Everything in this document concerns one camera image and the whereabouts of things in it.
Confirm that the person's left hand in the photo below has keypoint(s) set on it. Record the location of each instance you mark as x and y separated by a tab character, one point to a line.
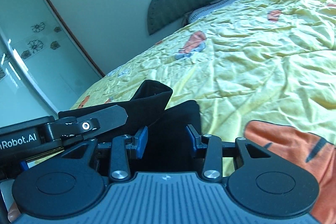
13	212

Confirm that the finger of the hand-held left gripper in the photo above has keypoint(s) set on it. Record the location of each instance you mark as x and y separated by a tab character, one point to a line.
110	113

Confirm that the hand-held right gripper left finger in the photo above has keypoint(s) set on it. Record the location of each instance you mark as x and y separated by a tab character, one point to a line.
141	142

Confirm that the glass wardrobe sliding door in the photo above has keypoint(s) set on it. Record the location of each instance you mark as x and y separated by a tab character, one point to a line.
31	61

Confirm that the yellow printed blanket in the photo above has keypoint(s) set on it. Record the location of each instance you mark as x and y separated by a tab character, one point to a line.
262	56

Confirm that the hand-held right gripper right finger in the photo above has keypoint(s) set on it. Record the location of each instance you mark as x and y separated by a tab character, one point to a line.
191	141

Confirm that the black pants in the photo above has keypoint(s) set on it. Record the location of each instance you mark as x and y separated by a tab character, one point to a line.
173	140

